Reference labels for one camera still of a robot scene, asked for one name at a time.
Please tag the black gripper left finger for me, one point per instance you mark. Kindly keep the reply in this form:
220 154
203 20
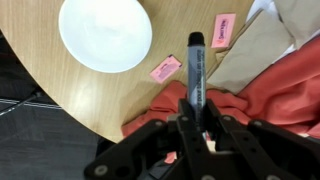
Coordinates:
150 150

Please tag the white ceramic bowl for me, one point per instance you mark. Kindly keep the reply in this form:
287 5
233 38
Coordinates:
105 33

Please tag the brown paper napkin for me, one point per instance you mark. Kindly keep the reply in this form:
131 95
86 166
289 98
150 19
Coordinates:
256 56

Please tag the black grey marker pen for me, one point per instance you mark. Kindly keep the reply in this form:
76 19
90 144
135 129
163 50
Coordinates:
196 70

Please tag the pink sweetener packet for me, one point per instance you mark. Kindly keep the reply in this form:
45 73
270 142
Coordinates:
165 69
223 30

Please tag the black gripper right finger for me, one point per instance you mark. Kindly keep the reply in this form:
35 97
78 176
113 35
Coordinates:
266 150

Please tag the grey folded napkin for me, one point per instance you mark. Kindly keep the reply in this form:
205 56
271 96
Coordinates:
300 20

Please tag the red fleece cloth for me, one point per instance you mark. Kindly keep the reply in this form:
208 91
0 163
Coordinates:
283 86

